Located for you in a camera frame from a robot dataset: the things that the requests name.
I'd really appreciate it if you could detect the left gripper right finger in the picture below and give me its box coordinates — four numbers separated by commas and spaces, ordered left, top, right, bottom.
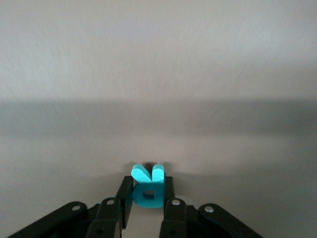
158, 176, 263, 238

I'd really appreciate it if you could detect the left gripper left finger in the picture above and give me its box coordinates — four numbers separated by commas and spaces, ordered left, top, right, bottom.
7, 175, 136, 238

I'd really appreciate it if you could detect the cyan foam letter R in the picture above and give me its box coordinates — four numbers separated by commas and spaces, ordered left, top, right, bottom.
130, 163, 165, 209

